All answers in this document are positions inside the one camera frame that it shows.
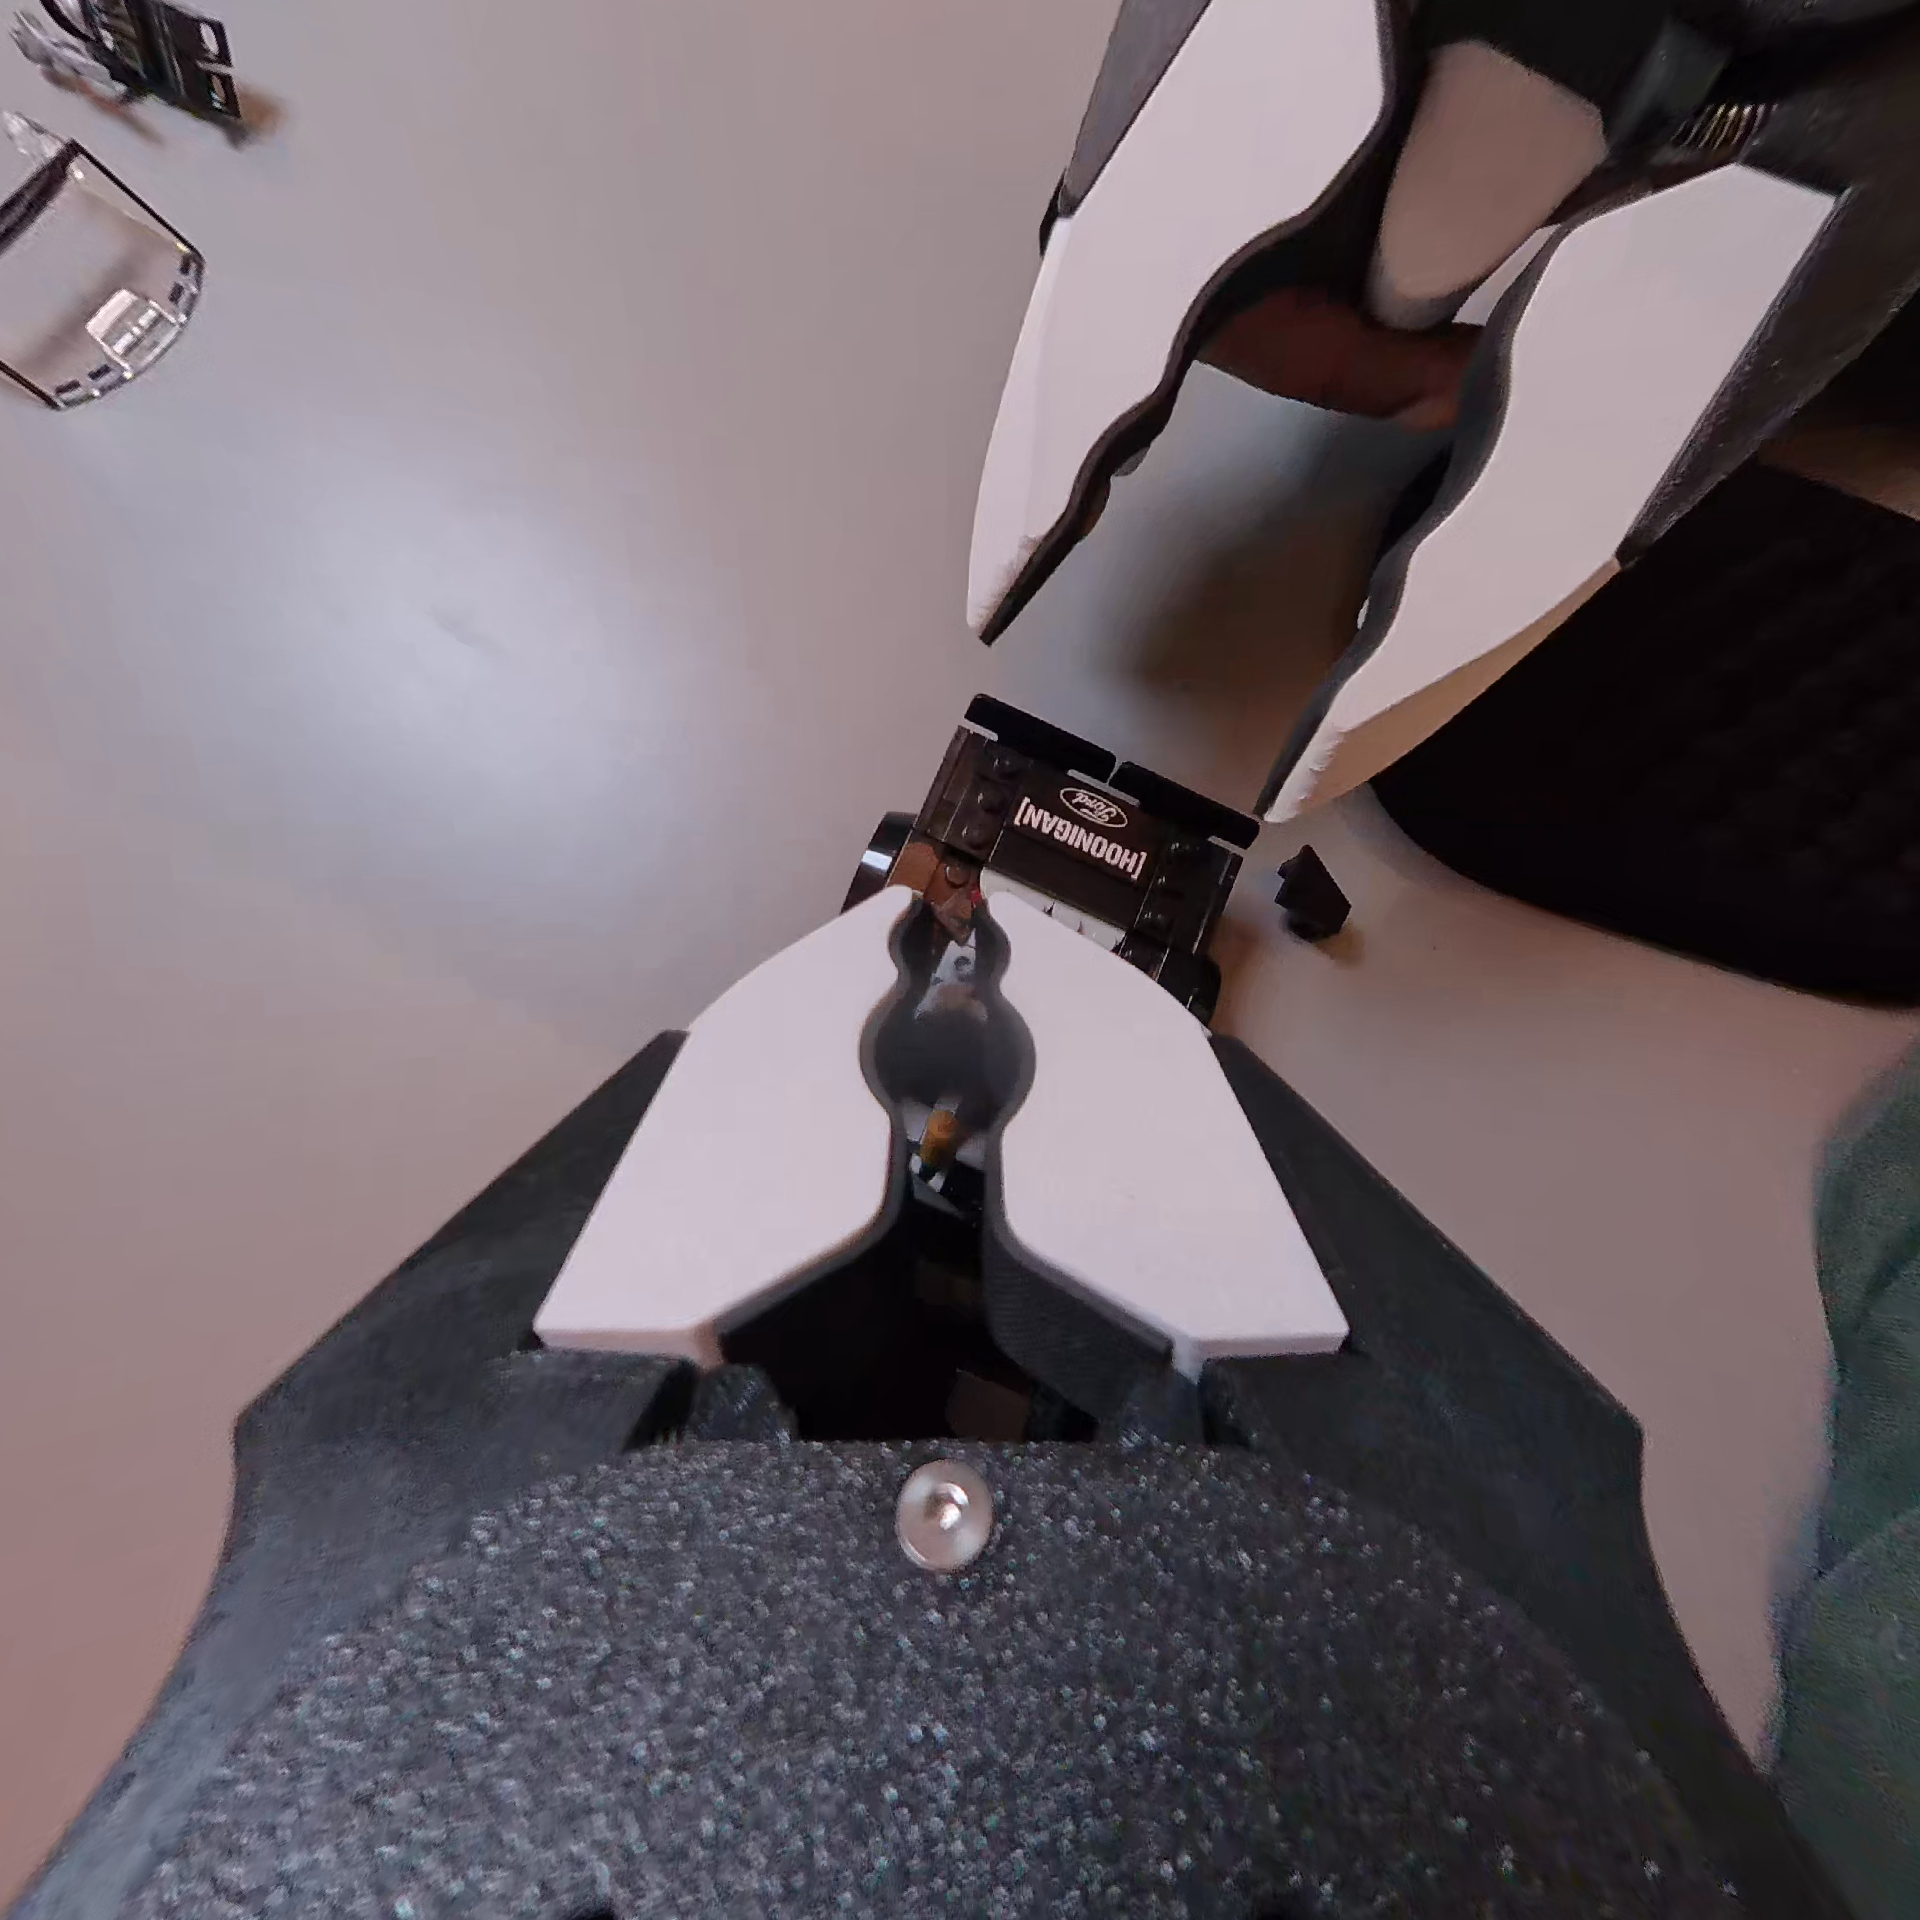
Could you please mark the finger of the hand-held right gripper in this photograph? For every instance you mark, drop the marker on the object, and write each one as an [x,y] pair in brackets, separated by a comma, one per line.
[1594,448]
[1170,272]

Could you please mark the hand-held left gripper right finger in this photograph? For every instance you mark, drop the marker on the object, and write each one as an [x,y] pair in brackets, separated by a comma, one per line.
[1170,1172]

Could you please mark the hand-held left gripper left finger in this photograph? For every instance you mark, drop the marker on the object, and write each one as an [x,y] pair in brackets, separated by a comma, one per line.
[735,1164]

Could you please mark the black lego car model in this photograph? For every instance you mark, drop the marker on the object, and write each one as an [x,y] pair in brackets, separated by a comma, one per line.
[1070,857]

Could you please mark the small black lego slope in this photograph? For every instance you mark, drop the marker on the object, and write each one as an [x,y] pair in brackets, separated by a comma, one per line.
[1308,889]

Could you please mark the small black lego piece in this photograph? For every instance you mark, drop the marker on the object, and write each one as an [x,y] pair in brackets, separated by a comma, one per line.
[136,53]

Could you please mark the clear lego windshield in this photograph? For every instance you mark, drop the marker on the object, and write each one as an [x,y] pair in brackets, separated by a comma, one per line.
[91,272]

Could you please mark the person's right hand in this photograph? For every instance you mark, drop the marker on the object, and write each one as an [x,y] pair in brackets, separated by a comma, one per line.
[1365,353]

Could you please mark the black mesh pad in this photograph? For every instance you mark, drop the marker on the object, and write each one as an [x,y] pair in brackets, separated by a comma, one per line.
[1709,782]

